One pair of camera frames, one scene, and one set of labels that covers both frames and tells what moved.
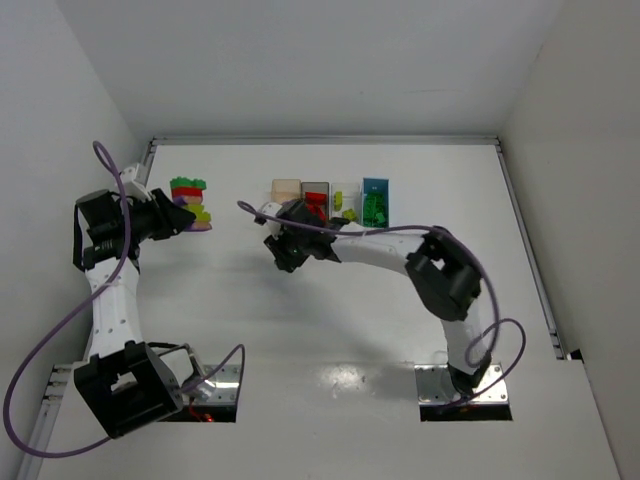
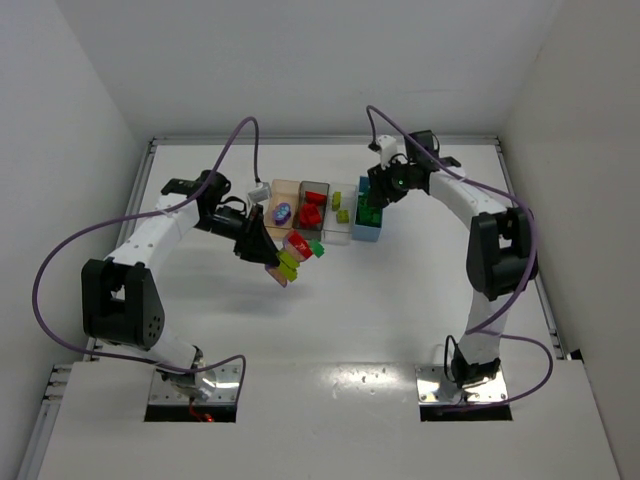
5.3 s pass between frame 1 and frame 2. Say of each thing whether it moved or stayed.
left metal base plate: stayed
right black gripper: moved
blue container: stayed
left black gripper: moved
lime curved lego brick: stayed
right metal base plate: stayed
